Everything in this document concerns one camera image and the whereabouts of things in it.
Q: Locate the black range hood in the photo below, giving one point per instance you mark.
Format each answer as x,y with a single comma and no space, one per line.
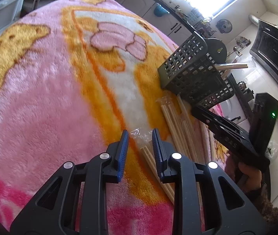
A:
265,48

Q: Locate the black plastic utensil basket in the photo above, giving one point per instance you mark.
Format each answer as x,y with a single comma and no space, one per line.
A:
191,72

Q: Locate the wooden chopsticks pair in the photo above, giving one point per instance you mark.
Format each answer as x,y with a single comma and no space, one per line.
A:
143,139

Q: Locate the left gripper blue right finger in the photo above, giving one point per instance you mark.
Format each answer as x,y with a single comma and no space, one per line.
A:
159,154

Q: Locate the person's right hand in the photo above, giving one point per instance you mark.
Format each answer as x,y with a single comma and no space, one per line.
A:
253,180

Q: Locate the pink cartoon fleece blanket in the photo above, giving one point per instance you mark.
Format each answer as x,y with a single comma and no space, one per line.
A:
73,75

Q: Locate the round wall fan vent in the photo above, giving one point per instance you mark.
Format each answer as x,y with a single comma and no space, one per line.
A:
224,26

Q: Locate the steel kettle on counter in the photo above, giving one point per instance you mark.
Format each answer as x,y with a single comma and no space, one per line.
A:
242,86

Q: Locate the wrapped chopsticks on blanket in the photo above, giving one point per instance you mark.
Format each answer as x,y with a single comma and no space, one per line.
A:
195,139
174,124

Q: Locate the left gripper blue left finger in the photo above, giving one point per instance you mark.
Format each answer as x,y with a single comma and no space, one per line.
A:
121,155

